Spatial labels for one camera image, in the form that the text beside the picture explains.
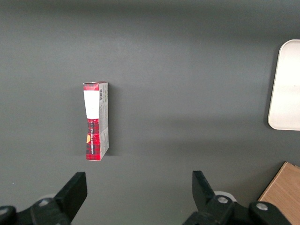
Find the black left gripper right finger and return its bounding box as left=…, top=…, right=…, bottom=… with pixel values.
left=181, top=170, right=293, bottom=225

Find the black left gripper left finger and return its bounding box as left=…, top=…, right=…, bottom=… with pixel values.
left=0, top=172, right=88, bottom=225

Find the beige rectangular tray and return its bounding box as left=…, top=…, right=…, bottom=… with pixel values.
left=267, top=39, right=300, bottom=131

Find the wooden drawer cabinet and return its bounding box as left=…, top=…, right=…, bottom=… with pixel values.
left=257, top=161, right=300, bottom=225

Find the red plaid carton box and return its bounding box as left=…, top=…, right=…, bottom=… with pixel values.
left=82, top=81, right=109, bottom=162

